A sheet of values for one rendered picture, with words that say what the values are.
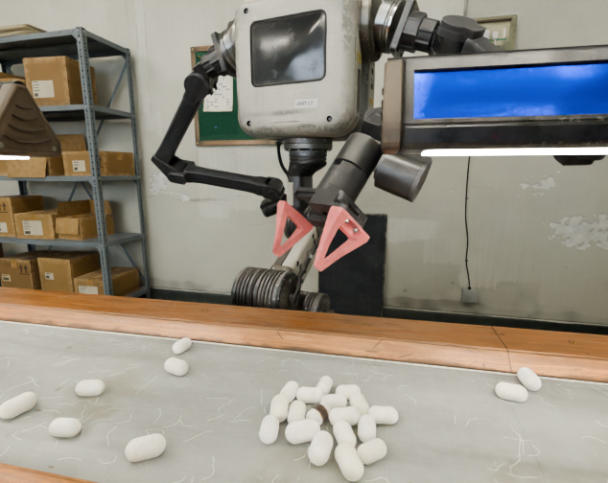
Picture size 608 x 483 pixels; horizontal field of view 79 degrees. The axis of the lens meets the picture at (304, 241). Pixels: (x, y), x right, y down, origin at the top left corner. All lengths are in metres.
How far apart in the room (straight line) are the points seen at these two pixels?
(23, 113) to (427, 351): 0.59
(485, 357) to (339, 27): 0.75
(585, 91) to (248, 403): 0.45
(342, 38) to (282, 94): 0.19
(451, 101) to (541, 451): 0.37
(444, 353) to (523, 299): 2.08
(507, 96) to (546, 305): 2.46
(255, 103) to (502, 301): 2.07
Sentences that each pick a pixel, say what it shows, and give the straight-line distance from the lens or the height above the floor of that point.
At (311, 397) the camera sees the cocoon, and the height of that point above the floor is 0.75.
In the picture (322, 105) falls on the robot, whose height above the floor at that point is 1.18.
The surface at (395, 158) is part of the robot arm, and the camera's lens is 0.52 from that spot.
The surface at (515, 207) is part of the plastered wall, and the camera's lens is 2.54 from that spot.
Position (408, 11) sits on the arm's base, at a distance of 1.02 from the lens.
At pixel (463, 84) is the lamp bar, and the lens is 0.31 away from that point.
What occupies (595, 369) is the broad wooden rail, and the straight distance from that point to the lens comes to 0.67.
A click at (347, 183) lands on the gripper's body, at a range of 0.51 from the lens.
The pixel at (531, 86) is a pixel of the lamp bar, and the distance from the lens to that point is 0.32.
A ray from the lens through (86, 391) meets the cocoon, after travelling 0.57.
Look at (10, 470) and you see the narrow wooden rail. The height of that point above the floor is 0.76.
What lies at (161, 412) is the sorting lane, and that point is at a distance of 0.51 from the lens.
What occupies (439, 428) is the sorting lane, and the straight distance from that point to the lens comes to 0.49.
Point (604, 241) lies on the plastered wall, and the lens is 2.73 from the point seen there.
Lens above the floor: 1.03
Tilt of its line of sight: 11 degrees down
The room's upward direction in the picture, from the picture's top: straight up
